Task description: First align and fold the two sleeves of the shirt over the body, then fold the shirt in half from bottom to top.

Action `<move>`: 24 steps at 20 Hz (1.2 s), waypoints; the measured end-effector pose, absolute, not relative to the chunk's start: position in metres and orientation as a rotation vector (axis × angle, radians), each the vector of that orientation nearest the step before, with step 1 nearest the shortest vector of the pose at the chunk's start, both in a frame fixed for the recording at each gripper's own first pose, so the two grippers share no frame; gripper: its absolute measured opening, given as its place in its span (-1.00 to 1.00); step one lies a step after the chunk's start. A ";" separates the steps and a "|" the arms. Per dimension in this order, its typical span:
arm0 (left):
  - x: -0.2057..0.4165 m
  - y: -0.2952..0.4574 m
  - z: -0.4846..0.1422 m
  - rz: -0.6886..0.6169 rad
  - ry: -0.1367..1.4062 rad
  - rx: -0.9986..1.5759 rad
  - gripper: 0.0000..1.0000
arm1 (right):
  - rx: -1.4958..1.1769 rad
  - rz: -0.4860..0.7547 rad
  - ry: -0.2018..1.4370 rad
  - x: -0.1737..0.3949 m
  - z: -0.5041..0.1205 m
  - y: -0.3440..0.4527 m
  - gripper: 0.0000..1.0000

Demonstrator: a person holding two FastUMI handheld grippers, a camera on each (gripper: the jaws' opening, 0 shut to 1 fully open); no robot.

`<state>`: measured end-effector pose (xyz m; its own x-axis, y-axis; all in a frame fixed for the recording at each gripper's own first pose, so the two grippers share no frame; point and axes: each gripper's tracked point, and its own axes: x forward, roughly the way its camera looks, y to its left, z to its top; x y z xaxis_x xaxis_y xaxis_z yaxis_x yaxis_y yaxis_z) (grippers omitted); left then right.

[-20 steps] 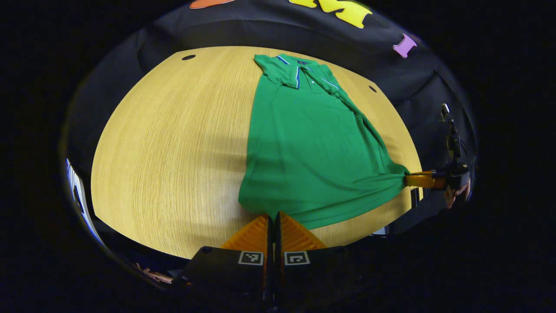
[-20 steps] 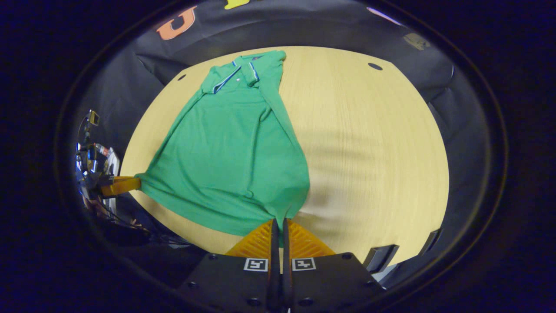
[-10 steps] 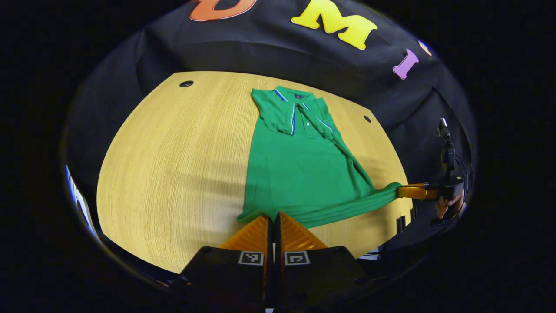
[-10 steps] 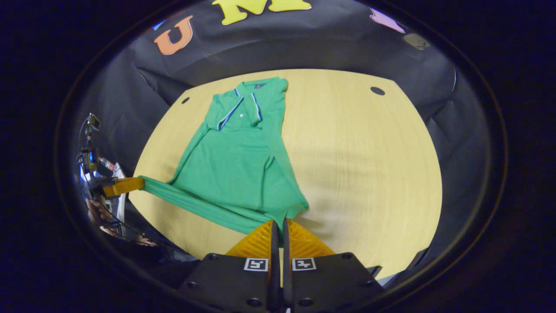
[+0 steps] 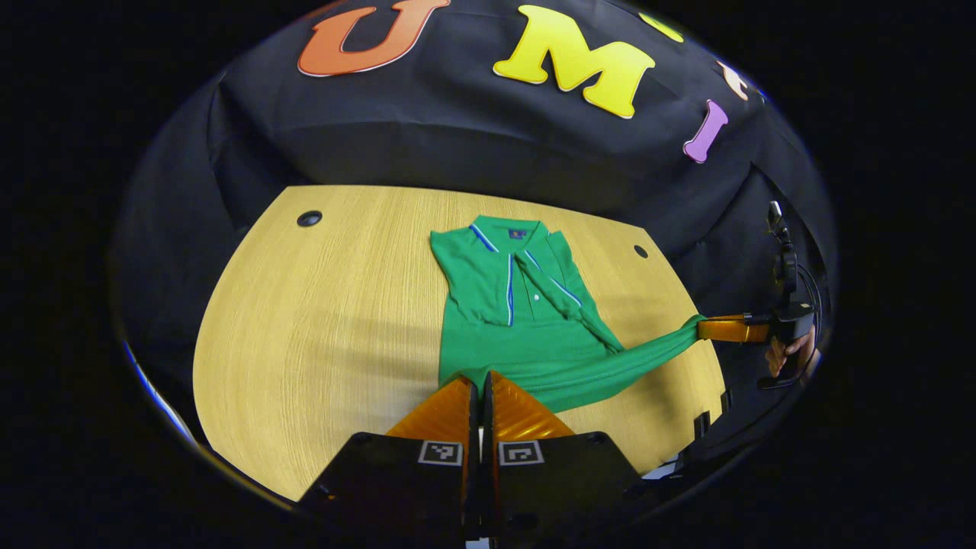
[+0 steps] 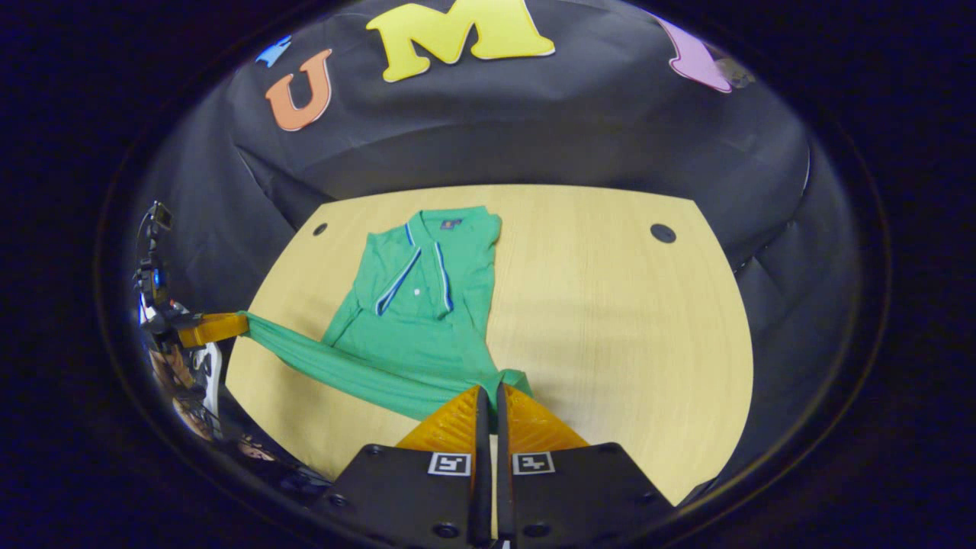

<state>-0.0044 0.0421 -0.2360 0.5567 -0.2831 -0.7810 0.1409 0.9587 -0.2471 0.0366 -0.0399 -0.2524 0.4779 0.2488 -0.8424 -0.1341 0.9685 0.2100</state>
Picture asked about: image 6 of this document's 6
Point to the black backdrop cloth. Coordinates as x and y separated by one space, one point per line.
534 130

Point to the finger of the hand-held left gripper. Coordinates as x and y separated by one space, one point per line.
217 328

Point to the green T-shirt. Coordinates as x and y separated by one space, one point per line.
415 305

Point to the person's patterned clothing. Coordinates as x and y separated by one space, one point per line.
179 385

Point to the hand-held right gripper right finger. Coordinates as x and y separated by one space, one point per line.
505 488

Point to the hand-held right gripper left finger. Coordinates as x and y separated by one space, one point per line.
480 488

